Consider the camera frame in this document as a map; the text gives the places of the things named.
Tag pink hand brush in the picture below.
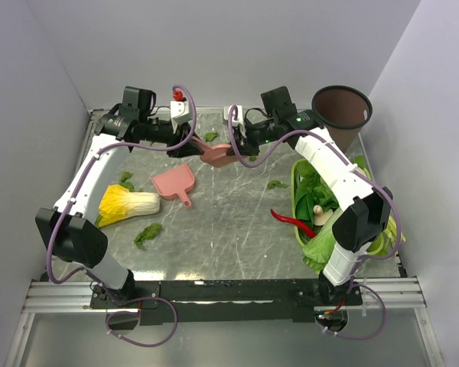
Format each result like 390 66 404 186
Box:
192 137 238 168

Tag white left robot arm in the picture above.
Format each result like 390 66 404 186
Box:
35 85 197 307

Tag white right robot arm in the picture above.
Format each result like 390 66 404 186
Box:
227 85 397 305

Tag pink plastic dustpan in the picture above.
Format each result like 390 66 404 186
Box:
151 163 196 208

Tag dark green leafy vegetable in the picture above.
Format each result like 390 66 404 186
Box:
294 168 339 224

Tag yellow white napa cabbage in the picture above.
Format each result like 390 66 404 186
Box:
96 184 161 228

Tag brown plastic trash bin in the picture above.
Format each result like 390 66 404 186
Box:
311 85 373 153

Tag beige mushroom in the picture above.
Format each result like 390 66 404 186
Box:
313 205 334 227

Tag red chili pepper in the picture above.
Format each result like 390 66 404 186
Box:
270 209 317 239

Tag green lettuce leaf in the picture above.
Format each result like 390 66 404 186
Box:
302 208 343 274

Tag yellow green leek stalks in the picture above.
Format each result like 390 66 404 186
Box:
383 214 405 248

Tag green plastic vegetable basket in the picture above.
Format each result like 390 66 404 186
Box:
291 158 395 257

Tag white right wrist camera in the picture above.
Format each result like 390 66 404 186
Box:
223 105 245 128

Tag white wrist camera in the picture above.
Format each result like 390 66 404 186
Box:
170 101 191 125
223 105 245 128

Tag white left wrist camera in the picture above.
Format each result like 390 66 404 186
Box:
170 101 191 125

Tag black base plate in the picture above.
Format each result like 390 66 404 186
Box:
90 278 363 326

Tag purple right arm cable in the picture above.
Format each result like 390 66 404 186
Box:
228 105 402 341

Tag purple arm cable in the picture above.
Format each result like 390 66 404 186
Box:
45 84 198 348
228 105 402 341

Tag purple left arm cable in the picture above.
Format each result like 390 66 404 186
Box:
45 84 198 348

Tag aluminium frame rail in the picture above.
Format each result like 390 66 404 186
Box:
21 278 427 313

